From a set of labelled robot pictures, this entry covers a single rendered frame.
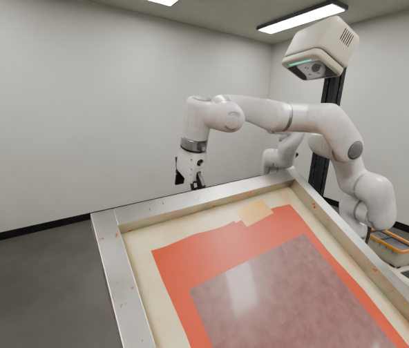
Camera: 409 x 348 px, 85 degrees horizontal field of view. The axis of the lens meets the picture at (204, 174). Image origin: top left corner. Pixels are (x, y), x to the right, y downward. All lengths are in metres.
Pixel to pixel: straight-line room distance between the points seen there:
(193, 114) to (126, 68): 3.27
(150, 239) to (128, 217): 0.06
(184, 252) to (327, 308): 0.31
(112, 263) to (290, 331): 0.33
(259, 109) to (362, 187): 0.40
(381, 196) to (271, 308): 0.51
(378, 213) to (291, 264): 0.41
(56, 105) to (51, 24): 0.95
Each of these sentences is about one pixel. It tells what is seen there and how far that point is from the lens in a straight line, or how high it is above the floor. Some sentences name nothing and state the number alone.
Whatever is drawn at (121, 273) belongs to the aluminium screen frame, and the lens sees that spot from 0.40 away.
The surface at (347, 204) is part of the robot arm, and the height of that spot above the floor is 1.41.
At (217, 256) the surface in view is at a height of 1.45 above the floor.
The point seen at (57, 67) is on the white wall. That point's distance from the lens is 3.66.
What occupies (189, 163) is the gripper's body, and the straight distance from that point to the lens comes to 0.62.
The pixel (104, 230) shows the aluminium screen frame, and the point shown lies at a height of 1.54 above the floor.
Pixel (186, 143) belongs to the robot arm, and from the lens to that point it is 0.60.
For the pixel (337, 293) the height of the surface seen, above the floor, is 1.36.
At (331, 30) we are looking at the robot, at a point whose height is 1.98.
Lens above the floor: 1.74
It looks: 17 degrees down
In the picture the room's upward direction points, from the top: 1 degrees clockwise
